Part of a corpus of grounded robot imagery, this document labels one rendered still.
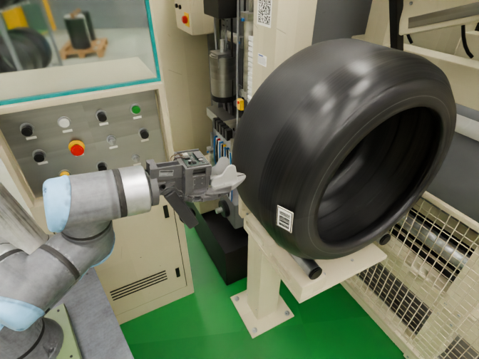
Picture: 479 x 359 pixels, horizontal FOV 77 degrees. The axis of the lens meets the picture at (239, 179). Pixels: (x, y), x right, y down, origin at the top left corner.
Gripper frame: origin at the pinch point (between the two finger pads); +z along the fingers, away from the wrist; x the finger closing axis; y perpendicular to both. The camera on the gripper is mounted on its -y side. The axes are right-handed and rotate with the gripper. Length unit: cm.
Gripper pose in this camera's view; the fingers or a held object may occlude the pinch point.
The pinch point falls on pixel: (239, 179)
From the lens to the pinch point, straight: 67.6
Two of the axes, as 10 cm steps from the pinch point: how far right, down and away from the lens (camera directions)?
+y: 1.1, -8.3, -5.4
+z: 8.8, -1.7, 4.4
